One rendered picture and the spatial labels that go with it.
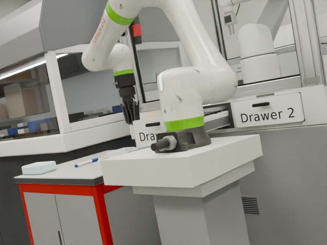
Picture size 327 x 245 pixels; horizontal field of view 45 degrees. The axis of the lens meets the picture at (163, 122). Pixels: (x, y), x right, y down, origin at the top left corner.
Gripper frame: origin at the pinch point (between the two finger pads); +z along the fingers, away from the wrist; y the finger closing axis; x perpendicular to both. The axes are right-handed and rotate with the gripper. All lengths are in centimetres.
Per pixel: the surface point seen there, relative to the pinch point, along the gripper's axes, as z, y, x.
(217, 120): 0.9, 33.8, 19.6
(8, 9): -174, -414, 94
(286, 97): -4, 60, 32
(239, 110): -1.5, 39.0, 28.2
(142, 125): -2.9, 16.3, -6.2
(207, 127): 2.5, 35.1, 12.2
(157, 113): -5.1, -9.0, 21.3
